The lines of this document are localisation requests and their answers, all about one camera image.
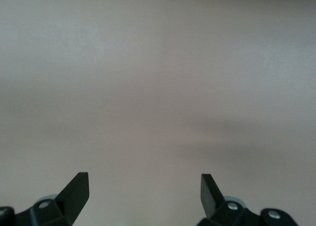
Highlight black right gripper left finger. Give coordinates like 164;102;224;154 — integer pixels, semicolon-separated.
13;172;89;226

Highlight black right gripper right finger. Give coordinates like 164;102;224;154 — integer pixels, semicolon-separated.
197;174;261;226

